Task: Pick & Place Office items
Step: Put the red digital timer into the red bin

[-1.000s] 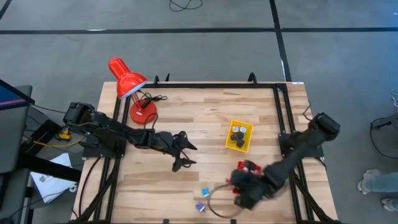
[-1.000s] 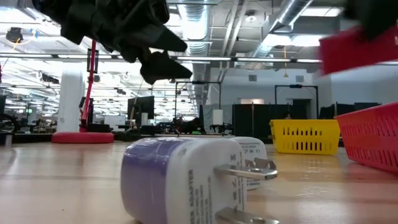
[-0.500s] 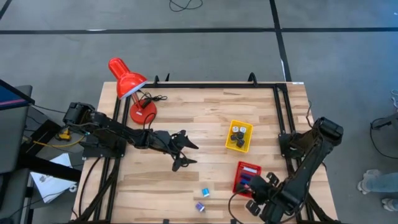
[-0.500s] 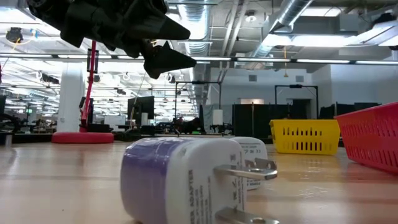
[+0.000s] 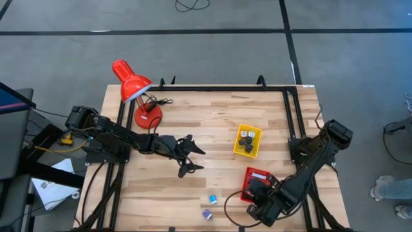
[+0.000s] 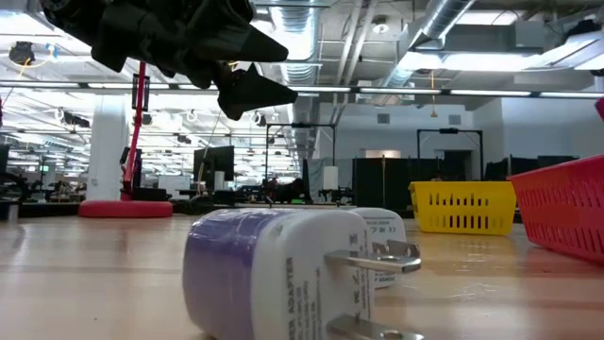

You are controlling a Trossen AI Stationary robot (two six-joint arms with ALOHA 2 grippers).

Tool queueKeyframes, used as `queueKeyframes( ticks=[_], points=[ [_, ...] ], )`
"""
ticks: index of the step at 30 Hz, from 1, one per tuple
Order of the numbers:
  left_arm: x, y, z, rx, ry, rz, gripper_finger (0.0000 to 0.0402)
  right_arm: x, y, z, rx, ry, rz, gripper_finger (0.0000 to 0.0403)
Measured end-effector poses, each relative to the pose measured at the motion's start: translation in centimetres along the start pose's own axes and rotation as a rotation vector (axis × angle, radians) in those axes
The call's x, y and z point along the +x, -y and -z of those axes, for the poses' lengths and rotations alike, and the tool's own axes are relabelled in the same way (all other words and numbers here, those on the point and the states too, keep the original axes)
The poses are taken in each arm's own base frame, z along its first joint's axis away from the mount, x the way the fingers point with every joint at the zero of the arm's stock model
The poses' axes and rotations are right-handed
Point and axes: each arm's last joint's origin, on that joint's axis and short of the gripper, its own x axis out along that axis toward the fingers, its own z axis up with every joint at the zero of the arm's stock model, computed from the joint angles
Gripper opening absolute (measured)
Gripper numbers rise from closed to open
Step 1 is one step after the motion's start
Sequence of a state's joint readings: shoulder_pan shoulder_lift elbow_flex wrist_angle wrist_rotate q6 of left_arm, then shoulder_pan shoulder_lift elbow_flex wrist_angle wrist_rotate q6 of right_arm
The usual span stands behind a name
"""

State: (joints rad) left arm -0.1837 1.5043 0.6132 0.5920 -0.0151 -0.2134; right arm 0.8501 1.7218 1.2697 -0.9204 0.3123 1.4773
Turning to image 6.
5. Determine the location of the white box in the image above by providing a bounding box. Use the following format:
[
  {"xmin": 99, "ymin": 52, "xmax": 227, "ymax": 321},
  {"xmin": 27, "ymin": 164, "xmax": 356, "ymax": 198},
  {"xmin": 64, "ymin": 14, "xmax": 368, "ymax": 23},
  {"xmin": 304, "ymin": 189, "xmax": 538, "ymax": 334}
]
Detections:
[{"xmin": 323, "ymin": 165, "xmax": 340, "ymax": 191}]

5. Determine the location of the person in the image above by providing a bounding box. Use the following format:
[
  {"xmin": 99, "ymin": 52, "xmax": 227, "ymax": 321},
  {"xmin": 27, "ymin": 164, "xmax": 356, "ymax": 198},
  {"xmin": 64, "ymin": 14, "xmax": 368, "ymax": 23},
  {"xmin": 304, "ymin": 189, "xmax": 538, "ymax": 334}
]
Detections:
[{"xmin": 281, "ymin": 178, "xmax": 309, "ymax": 202}]

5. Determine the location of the red plastic basket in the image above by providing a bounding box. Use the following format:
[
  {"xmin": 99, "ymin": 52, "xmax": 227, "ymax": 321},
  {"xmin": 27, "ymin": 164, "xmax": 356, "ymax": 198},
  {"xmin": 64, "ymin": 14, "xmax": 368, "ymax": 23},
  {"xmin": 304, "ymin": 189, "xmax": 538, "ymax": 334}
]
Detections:
[{"xmin": 508, "ymin": 154, "xmax": 604, "ymax": 264}]

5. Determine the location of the black computer monitor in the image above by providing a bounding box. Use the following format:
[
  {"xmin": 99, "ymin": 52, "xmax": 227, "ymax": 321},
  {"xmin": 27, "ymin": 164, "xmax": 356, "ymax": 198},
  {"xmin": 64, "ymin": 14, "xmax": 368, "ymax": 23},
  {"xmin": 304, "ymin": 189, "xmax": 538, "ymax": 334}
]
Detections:
[{"xmin": 193, "ymin": 144, "xmax": 236, "ymax": 193}]

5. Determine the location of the red desk lamp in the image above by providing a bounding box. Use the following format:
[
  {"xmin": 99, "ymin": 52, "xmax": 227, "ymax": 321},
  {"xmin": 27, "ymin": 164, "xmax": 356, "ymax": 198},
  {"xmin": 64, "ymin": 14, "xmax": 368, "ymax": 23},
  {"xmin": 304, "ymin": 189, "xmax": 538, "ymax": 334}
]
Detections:
[{"xmin": 77, "ymin": 60, "xmax": 175, "ymax": 219}]

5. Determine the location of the cyan and white charger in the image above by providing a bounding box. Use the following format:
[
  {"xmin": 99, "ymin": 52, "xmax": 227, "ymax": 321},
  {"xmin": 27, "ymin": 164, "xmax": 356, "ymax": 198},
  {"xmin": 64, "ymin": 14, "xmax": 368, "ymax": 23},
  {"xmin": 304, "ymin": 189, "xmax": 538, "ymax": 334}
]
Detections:
[{"xmin": 351, "ymin": 206, "xmax": 422, "ymax": 290}]

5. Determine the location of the black ceiling device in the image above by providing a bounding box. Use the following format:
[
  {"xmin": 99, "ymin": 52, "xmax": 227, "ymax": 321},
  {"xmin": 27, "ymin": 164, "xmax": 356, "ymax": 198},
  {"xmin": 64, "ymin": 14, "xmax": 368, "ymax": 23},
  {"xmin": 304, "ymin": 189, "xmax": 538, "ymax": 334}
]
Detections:
[{"xmin": 8, "ymin": 40, "xmax": 37, "ymax": 66}]

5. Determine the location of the silver ventilation duct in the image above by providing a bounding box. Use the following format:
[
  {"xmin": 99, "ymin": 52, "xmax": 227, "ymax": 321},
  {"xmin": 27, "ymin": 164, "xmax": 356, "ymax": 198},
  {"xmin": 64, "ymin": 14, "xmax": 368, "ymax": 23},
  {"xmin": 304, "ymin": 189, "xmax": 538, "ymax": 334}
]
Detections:
[
  {"xmin": 271, "ymin": 0, "xmax": 325, "ymax": 160},
  {"xmin": 377, "ymin": 0, "xmax": 478, "ymax": 91}
]

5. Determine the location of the black partition screen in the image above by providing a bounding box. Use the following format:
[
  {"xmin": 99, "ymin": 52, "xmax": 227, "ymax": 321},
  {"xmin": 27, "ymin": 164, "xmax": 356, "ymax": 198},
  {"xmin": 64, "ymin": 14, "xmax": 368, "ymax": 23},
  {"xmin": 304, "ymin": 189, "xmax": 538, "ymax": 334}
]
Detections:
[
  {"xmin": 351, "ymin": 157, "xmax": 473, "ymax": 212},
  {"xmin": 484, "ymin": 154, "xmax": 581, "ymax": 181}
]

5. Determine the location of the yellow hanging cord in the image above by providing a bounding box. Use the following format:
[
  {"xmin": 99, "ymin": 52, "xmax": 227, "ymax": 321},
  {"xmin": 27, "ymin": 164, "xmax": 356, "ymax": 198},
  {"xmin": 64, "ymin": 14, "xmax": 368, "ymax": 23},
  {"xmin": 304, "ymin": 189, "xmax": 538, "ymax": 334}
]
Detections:
[{"xmin": 428, "ymin": 70, "xmax": 439, "ymax": 119}]

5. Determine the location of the purple and white charger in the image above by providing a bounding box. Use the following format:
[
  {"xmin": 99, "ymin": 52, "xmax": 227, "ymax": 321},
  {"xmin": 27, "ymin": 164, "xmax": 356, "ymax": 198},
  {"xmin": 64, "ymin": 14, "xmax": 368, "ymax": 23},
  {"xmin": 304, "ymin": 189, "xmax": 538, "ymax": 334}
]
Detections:
[{"xmin": 181, "ymin": 207, "xmax": 425, "ymax": 340}]

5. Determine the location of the black metal table frame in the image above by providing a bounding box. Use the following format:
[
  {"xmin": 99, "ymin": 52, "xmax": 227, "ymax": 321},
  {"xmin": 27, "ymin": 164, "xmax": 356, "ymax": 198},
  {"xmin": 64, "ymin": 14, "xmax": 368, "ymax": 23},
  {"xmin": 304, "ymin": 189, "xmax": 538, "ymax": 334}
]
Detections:
[{"xmin": 0, "ymin": 200, "xmax": 81, "ymax": 221}]

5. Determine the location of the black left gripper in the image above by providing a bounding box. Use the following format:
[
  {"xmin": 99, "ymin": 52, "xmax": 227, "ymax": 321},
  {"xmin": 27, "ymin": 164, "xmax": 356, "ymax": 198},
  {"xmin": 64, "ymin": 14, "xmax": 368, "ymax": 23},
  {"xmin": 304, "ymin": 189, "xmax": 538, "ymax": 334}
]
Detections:
[{"xmin": 136, "ymin": 0, "xmax": 298, "ymax": 122}]

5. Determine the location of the white column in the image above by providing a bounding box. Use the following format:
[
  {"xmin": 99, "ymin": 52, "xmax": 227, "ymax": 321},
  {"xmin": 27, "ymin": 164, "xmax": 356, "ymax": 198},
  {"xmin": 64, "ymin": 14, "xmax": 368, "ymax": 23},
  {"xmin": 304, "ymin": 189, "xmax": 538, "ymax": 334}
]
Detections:
[{"xmin": 87, "ymin": 96, "xmax": 129, "ymax": 194}]

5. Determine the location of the yellow plastic basket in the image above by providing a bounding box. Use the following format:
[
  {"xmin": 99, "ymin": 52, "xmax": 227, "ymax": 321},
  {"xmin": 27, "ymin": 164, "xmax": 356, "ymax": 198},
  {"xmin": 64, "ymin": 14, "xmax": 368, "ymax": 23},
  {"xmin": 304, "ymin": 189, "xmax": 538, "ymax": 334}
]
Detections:
[{"xmin": 408, "ymin": 180, "xmax": 518, "ymax": 236}]

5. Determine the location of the black metal frame stand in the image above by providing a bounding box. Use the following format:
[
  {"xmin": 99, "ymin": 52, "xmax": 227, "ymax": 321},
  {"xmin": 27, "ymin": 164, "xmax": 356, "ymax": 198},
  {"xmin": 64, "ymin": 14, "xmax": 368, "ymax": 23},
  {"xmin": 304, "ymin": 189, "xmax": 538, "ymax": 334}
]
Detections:
[
  {"xmin": 416, "ymin": 127, "xmax": 485, "ymax": 183},
  {"xmin": 264, "ymin": 122, "xmax": 338, "ymax": 190}
]

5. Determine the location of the long ceiling light strip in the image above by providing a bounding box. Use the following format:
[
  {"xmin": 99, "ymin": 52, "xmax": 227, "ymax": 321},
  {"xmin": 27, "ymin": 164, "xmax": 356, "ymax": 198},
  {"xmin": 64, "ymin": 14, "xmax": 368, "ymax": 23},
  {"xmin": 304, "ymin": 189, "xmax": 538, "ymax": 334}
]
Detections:
[{"xmin": 0, "ymin": 79, "xmax": 604, "ymax": 99}]

